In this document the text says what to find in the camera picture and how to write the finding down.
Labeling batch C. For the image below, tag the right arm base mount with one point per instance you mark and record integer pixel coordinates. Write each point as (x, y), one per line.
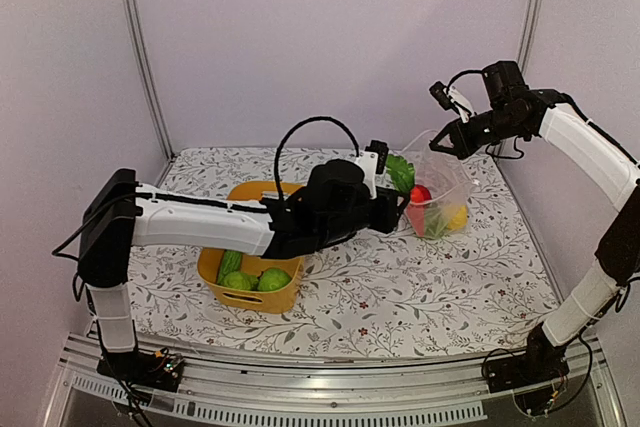
(525, 372)

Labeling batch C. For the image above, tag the yellow plastic basket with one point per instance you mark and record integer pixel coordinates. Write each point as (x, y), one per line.
(272, 302)

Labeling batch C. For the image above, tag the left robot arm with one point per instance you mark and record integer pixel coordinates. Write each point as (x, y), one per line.
(127, 213)

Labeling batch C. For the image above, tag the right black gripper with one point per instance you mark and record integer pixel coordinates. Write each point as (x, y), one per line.
(463, 146)

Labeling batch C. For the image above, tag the orange toy carrot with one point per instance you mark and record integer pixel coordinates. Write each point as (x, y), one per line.
(423, 219)

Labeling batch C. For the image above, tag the green toy grapes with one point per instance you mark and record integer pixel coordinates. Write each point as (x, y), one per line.
(437, 222)

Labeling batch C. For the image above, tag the right aluminium frame post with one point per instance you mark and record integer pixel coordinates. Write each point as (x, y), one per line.
(531, 18)

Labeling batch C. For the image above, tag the aluminium frame post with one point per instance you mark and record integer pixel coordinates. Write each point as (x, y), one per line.
(143, 64)
(531, 18)

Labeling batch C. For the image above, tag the green toy lettuce leaf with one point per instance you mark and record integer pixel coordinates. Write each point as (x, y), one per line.
(401, 173)

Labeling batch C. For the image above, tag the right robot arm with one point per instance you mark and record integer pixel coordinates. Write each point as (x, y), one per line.
(553, 117)

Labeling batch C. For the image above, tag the left aluminium frame post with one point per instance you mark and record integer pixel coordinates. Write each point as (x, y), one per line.
(143, 64)

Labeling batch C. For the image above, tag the red toy tomato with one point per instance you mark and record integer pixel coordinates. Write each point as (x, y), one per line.
(420, 195)

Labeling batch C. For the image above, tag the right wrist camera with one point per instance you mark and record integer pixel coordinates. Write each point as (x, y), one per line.
(449, 98)

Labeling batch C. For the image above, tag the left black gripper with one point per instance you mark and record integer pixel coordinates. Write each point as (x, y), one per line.
(389, 216)

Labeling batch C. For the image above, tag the front aluminium rail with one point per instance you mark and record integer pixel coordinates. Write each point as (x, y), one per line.
(229, 387)

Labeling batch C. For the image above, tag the yellow toy lemon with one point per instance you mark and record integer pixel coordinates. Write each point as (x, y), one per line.
(456, 216)

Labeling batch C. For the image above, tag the green toy cucumber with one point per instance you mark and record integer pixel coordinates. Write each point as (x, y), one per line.
(230, 262)

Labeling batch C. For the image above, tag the clear zip top bag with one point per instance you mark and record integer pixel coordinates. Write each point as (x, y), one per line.
(444, 175)

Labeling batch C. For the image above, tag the floral table mat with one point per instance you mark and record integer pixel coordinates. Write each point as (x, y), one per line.
(394, 295)

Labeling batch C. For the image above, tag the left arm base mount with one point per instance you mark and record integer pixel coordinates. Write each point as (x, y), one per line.
(160, 370)

